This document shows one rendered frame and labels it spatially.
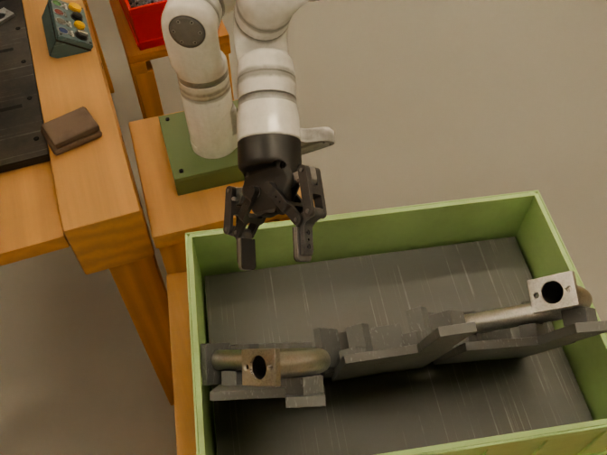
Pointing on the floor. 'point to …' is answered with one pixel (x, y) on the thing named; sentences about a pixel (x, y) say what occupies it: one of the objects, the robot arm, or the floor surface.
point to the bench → (150, 312)
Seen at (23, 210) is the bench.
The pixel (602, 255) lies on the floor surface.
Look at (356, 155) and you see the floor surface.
